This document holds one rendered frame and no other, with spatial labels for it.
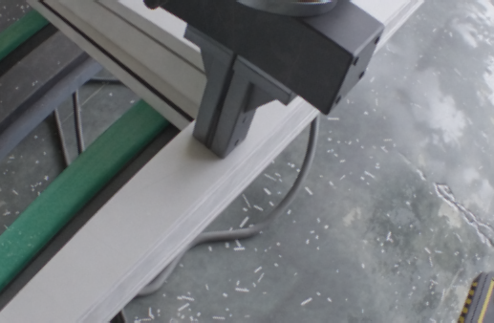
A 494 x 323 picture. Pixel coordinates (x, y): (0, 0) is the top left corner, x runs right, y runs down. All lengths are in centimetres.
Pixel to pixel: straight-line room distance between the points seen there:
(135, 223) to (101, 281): 6
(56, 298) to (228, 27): 20
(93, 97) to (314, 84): 139
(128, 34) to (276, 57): 25
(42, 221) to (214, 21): 23
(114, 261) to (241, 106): 13
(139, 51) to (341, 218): 113
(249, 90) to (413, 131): 154
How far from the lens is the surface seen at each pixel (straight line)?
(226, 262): 145
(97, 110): 166
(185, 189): 41
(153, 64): 54
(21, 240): 46
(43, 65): 97
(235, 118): 39
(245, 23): 33
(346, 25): 32
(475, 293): 129
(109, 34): 58
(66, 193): 48
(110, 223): 39
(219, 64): 38
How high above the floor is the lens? 128
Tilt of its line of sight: 51 degrees down
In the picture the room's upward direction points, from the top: 22 degrees clockwise
